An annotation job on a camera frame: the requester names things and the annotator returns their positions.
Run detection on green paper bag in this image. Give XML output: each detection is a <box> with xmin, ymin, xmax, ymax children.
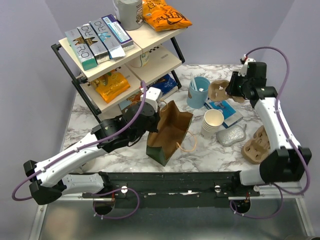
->
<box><xmin>146</xmin><ymin>100</ymin><xmax>198</xmax><ymax>167</ymax></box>

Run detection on single brown cup carrier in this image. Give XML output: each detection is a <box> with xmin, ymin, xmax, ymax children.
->
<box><xmin>208</xmin><ymin>79</ymin><xmax>245</xmax><ymax>103</ymax></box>

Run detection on brown cardboard cup carrier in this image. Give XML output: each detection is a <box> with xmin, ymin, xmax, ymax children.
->
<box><xmin>241</xmin><ymin>125</ymin><xmax>271</xmax><ymax>165</ymax></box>

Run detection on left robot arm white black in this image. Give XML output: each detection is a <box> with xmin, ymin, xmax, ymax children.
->
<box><xmin>23</xmin><ymin>102</ymin><xmax>160</xmax><ymax>205</ymax></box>

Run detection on brown snack bag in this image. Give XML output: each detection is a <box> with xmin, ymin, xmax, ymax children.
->
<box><xmin>118</xmin><ymin>91</ymin><xmax>142</xmax><ymax>114</ymax></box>

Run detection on blue razor box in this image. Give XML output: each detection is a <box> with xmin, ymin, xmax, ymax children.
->
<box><xmin>204</xmin><ymin>98</ymin><xmax>243</xmax><ymax>129</ymax></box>

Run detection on blue snack bag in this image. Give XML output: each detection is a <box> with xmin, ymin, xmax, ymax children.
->
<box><xmin>149</xmin><ymin>74</ymin><xmax>178</xmax><ymax>96</ymax></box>

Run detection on silver glitter pouch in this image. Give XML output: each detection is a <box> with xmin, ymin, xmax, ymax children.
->
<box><xmin>216</xmin><ymin>124</ymin><xmax>247</xmax><ymax>147</ymax></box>

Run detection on yellow snack bag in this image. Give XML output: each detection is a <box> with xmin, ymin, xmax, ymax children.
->
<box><xmin>90</xmin><ymin>70</ymin><xmax>131</xmax><ymax>103</ymax></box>

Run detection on stack of white paper cups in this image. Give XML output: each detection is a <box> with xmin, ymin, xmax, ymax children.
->
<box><xmin>200</xmin><ymin>109</ymin><xmax>225</xmax><ymax>138</ymax></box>

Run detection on light blue cup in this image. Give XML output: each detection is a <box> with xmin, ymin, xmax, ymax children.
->
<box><xmin>186</xmin><ymin>76</ymin><xmax>210</xmax><ymax>109</ymax></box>

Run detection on white stirrers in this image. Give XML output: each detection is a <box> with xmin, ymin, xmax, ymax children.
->
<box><xmin>190</xmin><ymin>73</ymin><xmax>204</xmax><ymax>92</ymax></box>

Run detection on blue RO box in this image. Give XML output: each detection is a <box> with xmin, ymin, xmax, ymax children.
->
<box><xmin>89</xmin><ymin>18</ymin><xmax>126</xmax><ymax>60</ymax></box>

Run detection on brown RO box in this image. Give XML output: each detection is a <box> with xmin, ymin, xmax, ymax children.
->
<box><xmin>77</xmin><ymin>23</ymin><xmax>110</xmax><ymax>65</ymax></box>

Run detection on purple white box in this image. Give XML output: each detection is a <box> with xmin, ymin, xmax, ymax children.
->
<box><xmin>101</xmin><ymin>14</ymin><xmax>135</xmax><ymax>52</ymax></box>

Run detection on teal RO box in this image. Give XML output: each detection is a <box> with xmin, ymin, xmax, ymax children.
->
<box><xmin>65</xmin><ymin>28</ymin><xmax>98</xmax><ymax>71</ymax></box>

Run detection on orange chips bag top shelf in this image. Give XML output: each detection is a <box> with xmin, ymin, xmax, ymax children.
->
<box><xmin>142</xmin><ymin>0</ymin><xmax>192</xmax><ymax>32</ymax></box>

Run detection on grey canister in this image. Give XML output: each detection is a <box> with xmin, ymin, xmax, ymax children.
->
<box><xmin>112</xmin><ymin>0</ymin><xmax>144</xmax><ymax>31</ymax></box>

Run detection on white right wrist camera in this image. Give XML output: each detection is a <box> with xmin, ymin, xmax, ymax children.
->
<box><xmin>238</xmin><ymin>56</ymin><xmax>256</xmax><ymax>77</ymax></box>

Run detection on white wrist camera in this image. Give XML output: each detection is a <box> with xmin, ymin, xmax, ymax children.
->
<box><xmin>140</xmin><ymin>86</ymin><xmax>163</xmax><ymax>112</ymax></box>
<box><xmin>238</xmin><ymin>56</ymin><xmax>256</xmax><ymax>77</ymax></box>

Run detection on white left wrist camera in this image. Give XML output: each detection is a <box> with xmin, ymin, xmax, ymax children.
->
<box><xmin>140</xmin><ymin>86</ymin><xmax>163</xmax><ymax>112</ymax></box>

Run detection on black frame beige shelf rack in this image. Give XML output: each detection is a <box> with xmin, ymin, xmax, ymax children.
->
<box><xmin>51</xmin><ymin>23</ymin><xmax>185</xmax><ymax>122</ymax></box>

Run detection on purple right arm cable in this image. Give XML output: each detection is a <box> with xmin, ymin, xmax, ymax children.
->
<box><xmin>229</xmin><ymin>46</ymin><xmax>311</xmax><ymax>220</ymax></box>

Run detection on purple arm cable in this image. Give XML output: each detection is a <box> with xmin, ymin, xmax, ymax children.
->
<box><xmin>229</xmin><ymin>46</ymin><xmax>311</xmax><ymax>220</ymax></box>
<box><xmin>11</xmin><ymin>80</ymin><xmax>148</xmax><ymax>220</ymax></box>

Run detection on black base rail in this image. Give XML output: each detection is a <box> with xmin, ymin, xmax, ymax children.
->
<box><xmin>83</xmin><ymin>172</ymin><xmax>260</xmax><ymax>209</ymax></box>

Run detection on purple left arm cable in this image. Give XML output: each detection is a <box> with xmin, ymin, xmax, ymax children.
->
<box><xmin>11</xmin><ymin>80</ymin><xmax>148</xmax><ymax>220</ymax></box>

